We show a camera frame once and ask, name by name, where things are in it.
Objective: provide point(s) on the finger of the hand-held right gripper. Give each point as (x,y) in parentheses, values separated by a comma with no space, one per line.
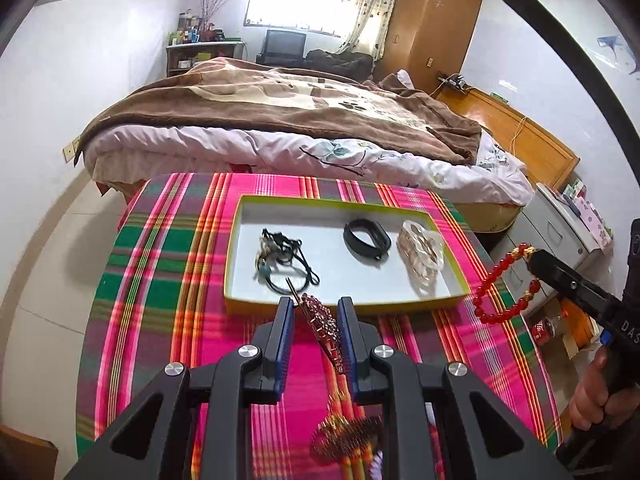
(570,282)

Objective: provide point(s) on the pink floral box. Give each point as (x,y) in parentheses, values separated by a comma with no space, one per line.
(595,222)

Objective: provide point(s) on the black wristband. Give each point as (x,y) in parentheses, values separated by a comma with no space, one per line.
(348,237)

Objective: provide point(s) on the pink green plaid tablecloth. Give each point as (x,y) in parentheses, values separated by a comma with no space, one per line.
(165,270)

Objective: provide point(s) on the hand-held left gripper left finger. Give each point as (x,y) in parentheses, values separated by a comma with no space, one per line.
(285,340)

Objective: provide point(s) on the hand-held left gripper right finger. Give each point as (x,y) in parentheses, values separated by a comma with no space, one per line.
(347,345)

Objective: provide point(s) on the wooden shelf desk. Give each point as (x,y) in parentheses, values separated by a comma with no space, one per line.
(200,55)

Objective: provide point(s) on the brown blanket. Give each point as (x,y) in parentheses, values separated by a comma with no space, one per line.
(250,105)

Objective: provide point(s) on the vase of bare branches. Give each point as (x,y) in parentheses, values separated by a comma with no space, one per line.
(206,27)

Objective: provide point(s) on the grey drawer cabinet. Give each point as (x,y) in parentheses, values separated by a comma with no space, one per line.
(555,230)

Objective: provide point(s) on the black television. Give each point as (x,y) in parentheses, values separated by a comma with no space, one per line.
(285,42)

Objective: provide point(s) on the red soda can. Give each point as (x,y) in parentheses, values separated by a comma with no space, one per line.
(542,330)

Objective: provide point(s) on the row of bottles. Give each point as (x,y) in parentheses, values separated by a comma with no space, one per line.
(192,35)

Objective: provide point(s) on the patterned curtain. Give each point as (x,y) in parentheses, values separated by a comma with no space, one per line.
(370,10)

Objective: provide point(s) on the person's right hand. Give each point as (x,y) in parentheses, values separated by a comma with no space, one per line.
(592,390)

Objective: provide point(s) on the clear hair claw clip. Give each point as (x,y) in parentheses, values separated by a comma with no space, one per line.
(420,255)

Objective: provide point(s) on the blue wall sticker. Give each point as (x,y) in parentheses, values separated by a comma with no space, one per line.
(617,47)

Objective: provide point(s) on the yellow shallow box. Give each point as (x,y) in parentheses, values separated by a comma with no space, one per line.
(325,240)

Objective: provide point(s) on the white pillow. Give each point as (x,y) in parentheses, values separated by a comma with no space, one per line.
(405,79)

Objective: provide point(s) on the wooden wardrobe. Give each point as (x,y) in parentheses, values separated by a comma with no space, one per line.
(430,25)

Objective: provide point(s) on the dark bag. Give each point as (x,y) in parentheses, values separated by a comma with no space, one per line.
(340,62)

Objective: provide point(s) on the bright window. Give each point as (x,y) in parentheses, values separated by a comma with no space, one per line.
(295,10)

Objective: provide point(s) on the wooden furniture edge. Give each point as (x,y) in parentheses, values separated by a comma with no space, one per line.
(20,460)

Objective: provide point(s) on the wooden headboard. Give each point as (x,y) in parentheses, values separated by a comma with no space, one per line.
(525,135)

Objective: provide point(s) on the power strip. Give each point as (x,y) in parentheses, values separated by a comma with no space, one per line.
(455,81)

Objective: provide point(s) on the red rhinestone hair clip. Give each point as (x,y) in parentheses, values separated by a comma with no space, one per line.
(320,317)

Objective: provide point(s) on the wall socket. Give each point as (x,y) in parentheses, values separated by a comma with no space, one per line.
(70,152)

